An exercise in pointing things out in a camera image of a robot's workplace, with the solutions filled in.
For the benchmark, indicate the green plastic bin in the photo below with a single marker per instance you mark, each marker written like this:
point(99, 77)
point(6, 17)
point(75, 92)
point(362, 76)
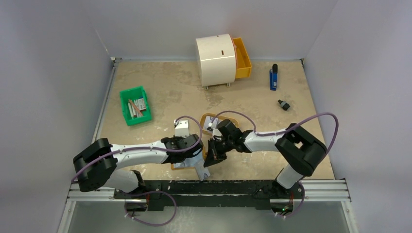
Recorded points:
point(134, 94)

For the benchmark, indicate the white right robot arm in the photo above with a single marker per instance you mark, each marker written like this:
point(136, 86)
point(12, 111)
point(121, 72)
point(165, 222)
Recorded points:
point(302, 151)

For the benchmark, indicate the pens in green bin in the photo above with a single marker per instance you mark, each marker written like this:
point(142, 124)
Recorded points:
point(135, 111)

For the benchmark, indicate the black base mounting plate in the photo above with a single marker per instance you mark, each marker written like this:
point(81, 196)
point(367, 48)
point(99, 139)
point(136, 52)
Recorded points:
point(258, 194)

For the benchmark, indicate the small black knob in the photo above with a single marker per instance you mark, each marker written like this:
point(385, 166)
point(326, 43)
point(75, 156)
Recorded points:
point(284, 105)

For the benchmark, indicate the card pack in bin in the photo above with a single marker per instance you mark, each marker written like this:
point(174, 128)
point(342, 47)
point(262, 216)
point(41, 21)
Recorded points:
point(140, 103)

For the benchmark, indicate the yellow leather card holder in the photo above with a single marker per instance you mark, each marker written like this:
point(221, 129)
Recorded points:
point(188, 162)

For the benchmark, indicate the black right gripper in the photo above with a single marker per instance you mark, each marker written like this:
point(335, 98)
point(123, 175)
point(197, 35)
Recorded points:
point(215, 148)

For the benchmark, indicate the blue black marker tool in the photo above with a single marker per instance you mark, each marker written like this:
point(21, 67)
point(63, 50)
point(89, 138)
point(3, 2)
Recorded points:
point(273, 77)

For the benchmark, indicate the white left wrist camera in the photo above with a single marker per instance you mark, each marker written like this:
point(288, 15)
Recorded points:
point(181, 128)

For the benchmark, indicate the yellow open drawer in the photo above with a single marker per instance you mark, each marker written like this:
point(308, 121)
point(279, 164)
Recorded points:
point(243, 64)

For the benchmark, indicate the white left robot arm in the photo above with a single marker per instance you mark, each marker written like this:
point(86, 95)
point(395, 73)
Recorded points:
point(102, 163)

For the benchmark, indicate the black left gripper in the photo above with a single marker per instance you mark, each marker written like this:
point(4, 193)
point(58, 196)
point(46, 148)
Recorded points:
point(177, 138)

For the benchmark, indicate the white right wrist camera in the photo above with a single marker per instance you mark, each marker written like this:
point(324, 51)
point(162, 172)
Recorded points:
point(211, 126)

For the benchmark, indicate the cream round drawer cabinet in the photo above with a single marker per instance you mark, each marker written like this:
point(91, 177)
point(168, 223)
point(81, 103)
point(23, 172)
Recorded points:
point(216, 59)

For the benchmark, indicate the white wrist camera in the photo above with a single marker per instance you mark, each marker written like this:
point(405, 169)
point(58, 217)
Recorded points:
point(211, 126)
point(181, 128)

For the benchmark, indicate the tan oval tray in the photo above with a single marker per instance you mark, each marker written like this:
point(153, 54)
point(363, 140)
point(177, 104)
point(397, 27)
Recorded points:
point(210, 117)

